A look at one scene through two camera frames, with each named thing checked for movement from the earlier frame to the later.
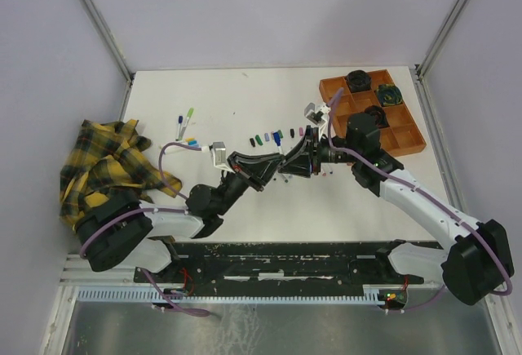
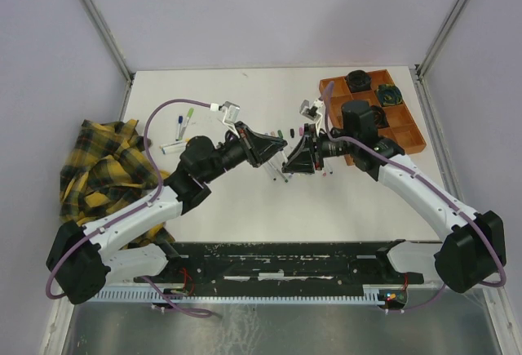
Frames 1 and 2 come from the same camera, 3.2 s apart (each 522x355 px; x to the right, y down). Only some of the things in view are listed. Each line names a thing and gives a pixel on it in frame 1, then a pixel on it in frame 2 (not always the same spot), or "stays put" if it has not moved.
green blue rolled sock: (389, 95) stays put
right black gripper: (299, 156) stays put
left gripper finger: (260, 166) to (264, 146)
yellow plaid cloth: (105, 157) stays put
